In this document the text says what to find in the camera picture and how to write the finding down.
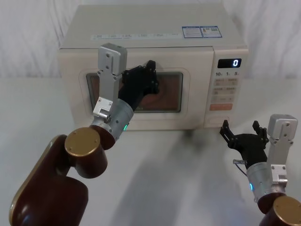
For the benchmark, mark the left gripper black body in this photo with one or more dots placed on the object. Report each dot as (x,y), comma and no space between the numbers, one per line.
(138,87)

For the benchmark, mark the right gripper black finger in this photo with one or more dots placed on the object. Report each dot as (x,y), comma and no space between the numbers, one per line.
(227,131)
(261,131)

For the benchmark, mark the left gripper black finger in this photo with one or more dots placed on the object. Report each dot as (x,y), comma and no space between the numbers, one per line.
(143,68)
(155,81)

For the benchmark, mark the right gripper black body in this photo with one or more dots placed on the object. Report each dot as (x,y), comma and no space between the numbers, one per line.
(249,148)

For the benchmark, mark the brown left robot arm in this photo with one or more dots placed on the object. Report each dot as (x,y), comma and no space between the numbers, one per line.
(51,183)

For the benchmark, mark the brown right robot arm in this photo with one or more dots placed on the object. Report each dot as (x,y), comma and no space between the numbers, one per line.
(277,164)

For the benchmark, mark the oven control panel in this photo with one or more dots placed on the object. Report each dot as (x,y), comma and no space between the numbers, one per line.
(225,94)

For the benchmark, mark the cream microwave oven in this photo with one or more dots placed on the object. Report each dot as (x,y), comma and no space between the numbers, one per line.
(150,23)

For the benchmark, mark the white table cloth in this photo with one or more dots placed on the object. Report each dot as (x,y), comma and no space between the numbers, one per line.
(164,188)

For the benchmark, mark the white curtain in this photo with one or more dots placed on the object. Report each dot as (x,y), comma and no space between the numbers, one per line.
(30,35)

